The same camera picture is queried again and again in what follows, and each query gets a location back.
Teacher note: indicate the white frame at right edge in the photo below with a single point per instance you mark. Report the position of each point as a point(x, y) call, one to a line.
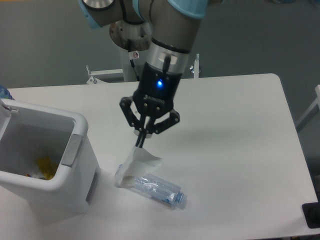
point(310, 112)

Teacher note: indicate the white plastic wrapper bag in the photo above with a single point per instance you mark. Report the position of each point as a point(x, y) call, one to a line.
point(138, 163)

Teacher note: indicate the black device at table edge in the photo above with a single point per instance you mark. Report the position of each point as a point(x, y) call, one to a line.
point(311, 213)

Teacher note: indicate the blue patterned object left edge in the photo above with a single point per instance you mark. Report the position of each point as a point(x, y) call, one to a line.
point(5, 93)

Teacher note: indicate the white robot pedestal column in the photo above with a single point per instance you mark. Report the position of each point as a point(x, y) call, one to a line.
point(133, 42)

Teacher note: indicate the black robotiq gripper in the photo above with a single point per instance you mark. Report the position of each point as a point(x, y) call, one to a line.
point(154, 98)

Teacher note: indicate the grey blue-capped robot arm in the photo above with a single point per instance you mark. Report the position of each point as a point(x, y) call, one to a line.
point(175, 26)

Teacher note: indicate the white pedestal base frame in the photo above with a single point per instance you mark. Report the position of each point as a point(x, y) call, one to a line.
point(117, 75)

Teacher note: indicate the clear crushed plastic bottle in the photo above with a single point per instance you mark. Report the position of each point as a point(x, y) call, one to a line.
point(161, 190)

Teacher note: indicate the yellow trash in bin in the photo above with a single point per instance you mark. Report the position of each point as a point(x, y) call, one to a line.
point(46, 169)

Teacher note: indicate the white plastic trash can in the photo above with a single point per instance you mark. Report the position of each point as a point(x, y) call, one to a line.
point(29, 131)

